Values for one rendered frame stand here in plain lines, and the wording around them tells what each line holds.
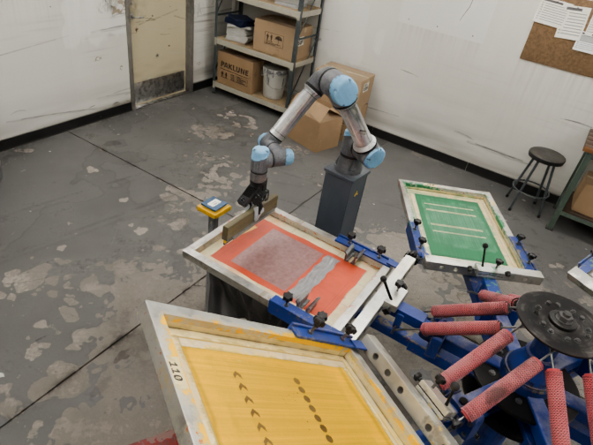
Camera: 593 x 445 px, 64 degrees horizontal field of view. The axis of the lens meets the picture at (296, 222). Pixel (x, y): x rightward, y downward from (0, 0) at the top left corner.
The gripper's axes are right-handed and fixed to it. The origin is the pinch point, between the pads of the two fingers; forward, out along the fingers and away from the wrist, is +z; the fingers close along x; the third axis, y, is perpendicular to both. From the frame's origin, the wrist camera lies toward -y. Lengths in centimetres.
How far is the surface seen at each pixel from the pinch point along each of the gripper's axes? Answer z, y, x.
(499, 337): -15, -14, -114
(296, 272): 13.8, -3.6, -29.6
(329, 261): 13.6, 13.2, -37.8
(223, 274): 10.2, -29.3, -8.5
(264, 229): 13.9, 13.1, 0.5
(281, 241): 13.9, 10.9, -11.9
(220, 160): 110, 189, 174
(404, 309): 5, -1, -80
